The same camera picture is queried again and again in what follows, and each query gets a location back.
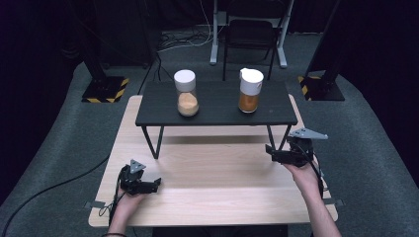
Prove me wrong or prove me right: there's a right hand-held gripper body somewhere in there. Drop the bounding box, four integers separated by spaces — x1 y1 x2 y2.
280 126 330 168

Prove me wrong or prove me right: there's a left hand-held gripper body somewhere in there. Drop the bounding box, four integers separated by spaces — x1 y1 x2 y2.
118 159 147 197

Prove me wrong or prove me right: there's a spout-lid jar of orange powder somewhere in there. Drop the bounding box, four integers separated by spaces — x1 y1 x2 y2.
237 67 265 115

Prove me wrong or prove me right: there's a black shelf with metal legs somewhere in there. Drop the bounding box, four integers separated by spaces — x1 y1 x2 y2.
134 80 299 160

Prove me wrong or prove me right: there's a round-lid jar of pale powder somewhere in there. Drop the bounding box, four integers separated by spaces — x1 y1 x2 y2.
173 68 201 118

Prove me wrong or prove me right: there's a person's left hand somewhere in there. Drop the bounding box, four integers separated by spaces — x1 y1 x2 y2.
114 190 148 215

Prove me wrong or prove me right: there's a person's right hand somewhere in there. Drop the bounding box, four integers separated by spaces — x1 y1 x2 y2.
283 160 323 198

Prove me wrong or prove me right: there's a grey tape strip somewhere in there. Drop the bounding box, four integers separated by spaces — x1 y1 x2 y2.
324 197 345 208
83 200 107 210

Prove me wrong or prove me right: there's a black stand with striped base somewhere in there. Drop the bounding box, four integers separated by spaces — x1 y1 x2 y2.
67 0 130 104
297 0 346 103

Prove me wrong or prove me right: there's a person's dark clothing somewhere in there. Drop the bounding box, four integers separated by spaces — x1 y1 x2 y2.
151 224 291 237

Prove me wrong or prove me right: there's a black folding chair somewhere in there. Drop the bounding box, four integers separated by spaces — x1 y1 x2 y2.
221 0 287 82

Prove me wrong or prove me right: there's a left hand-held gripper cable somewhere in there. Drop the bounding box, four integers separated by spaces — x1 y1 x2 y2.
98 171 126 228

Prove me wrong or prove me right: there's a hand-held gripper cable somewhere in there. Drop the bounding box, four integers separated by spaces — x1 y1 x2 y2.
98 171 126 228
294 140 329 199

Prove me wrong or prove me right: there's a right hand-held gripper cable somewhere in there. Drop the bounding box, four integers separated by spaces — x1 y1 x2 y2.
294 140 329 199

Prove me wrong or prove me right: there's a black floor cable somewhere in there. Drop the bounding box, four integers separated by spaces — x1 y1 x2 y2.
0 153 112 237

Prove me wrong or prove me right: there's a white desk frame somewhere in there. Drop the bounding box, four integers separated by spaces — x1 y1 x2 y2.
209 0 295 69

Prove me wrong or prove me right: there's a bundle of floor cables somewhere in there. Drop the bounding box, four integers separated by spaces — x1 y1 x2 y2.
157 0 215 54

